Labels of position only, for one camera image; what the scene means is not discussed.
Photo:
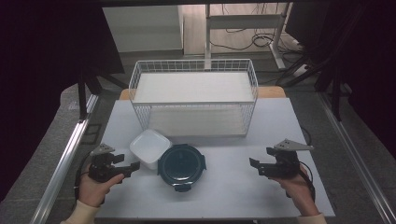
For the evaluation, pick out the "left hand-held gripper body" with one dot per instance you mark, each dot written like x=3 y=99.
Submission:
x=101 y=168

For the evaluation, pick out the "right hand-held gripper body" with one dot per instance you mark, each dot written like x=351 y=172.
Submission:
x=285 y=165

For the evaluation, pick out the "white square lidded container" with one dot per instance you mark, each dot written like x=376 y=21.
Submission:
x=150 y=147

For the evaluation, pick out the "person's left hand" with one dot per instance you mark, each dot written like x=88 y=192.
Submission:
x=93 y=191

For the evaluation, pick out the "person's right hand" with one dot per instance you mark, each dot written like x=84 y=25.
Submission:
x=295 y=189

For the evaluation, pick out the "dark round lidded container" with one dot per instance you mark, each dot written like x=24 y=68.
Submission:
x=181 y=165

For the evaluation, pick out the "black metal stand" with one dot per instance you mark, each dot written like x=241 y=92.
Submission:
x=336 y=93
x=82 y=99

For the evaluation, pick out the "white power strip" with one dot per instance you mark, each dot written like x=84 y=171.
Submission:
x=300 y=70

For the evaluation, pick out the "black curtain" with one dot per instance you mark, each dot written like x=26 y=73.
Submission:
x=367 y=62
x=40 y=62

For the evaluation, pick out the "white cabinet panel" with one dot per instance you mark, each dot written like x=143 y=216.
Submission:
x=141 y=28

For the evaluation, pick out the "metal floor rail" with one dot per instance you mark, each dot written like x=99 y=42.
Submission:
x=355 y=149
x=67 y=149

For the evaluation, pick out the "white metal desk frame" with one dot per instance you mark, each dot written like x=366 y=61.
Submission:
x=246 y=21

